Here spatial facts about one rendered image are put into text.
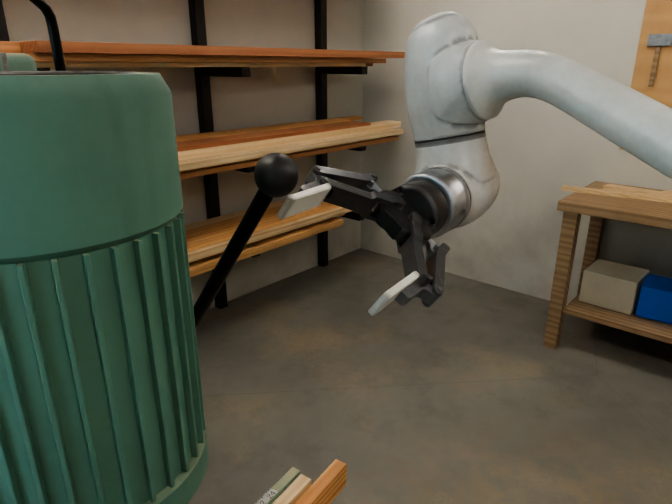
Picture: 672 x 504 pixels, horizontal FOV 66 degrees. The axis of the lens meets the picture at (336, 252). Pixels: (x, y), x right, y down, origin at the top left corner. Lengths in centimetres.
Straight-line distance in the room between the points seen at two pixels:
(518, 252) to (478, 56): 313
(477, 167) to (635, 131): 20
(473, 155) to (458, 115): 6
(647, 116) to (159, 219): 51
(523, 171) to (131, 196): 343
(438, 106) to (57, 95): 52
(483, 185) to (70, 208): 57
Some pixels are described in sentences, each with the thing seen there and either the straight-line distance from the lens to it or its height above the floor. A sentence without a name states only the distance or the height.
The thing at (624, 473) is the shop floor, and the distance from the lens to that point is 248.
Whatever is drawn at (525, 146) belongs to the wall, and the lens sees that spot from 364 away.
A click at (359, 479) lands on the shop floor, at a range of 219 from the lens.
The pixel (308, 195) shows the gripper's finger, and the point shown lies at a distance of 54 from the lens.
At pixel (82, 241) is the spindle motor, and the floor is 142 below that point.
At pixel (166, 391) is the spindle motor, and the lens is 39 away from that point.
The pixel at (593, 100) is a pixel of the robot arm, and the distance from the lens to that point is 66.
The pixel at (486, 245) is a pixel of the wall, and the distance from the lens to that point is 388.
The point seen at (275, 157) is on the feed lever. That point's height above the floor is 144.
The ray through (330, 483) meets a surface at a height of 94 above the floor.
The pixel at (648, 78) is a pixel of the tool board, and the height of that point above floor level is 144.
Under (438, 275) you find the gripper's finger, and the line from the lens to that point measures 57.
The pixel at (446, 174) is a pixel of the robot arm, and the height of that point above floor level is 137.
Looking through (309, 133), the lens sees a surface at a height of 113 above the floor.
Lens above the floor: 151
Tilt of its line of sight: 20 degrees down
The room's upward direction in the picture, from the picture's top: straight up
